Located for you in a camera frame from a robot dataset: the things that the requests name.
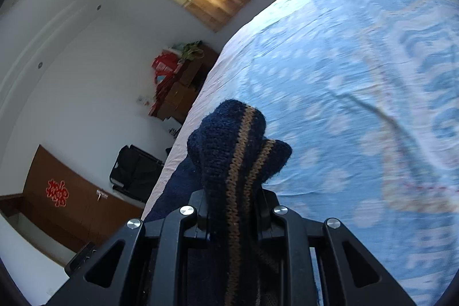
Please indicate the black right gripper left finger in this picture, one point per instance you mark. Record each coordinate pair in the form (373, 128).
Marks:
(163, 262)

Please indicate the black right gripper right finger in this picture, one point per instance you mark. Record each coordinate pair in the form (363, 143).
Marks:
(318, 263)

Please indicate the navy striped knitted sweater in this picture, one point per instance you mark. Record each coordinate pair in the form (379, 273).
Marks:
(229, 158)

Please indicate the red double happiness decal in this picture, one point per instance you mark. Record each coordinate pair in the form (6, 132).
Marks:
(57, 192)

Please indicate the brown wooden door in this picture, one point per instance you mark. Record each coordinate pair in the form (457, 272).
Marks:
(91, 214)

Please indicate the white paper bag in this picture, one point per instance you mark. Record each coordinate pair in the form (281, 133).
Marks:
(173, 127)

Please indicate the red bag on desk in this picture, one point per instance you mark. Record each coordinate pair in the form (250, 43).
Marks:
(165, 65)

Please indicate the brown wooden desk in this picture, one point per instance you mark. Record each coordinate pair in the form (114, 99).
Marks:
(174, 96)

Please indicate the pink and blue bed sheet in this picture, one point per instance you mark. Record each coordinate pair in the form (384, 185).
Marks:
(366, 94)

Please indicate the green plant on desk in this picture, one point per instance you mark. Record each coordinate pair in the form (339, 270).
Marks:
(191, 51)

